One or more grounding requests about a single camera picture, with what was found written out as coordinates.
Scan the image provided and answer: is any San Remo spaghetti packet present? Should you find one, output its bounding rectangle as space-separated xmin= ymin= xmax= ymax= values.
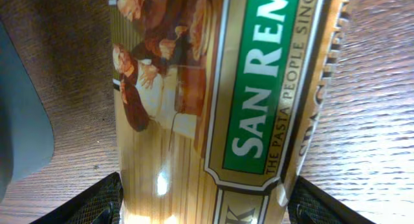
xmin=108 ymin=0 xmax=356 ymax=223

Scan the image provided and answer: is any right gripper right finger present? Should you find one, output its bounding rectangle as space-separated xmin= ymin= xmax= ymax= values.
xmin=288 ymin=176 xmax=374 ymax=224

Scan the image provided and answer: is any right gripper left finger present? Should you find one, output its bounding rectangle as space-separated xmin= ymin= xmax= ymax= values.
xmin=32 ymin=172 xmax=124 ymax=224

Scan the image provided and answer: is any grey plastic slotted basket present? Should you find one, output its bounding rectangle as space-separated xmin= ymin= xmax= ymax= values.
xmin=1 ymin=24 xmax=54 ymax=199

